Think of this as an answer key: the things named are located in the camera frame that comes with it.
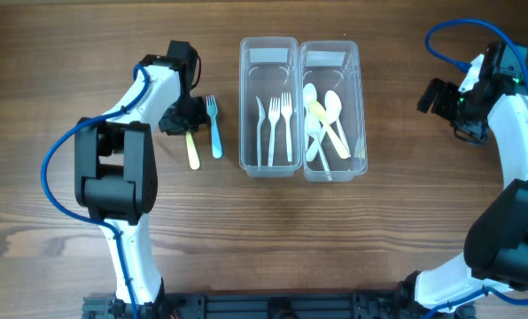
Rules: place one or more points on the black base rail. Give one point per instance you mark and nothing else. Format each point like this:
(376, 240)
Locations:
(356, 305)

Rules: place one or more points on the clear right plastic container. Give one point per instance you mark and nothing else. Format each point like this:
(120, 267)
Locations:
(335, 149)

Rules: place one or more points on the clear left plastic container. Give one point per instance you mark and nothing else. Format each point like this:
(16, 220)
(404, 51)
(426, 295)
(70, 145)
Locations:
(269, 66)

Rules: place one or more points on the yellow plastic spoon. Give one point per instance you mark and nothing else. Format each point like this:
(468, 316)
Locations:
(322, 115)

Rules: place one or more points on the clear white plastic fork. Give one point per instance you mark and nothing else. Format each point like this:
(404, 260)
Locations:
(262, 115)

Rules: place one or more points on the clear white plastic spoon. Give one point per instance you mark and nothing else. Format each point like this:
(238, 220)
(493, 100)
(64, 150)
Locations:
(314, 130)

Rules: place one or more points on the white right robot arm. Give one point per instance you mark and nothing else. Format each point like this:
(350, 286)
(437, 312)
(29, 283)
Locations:
(491, 101)

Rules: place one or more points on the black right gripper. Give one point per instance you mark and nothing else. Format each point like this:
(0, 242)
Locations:
(438, 96)

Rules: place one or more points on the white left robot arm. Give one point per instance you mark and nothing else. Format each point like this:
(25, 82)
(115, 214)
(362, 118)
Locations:
(115, 171)

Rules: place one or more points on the clear plastic container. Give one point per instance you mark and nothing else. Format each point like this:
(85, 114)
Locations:
(269, 66)
(335, 149)

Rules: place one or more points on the yellow plastic fork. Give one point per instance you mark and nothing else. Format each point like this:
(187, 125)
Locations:
(192, 151)

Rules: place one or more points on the blue plastic fork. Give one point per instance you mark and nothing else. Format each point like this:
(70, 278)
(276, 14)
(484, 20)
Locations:
(212, 111)

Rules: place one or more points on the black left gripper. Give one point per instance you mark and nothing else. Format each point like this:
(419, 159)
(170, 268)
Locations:
(181, 120)

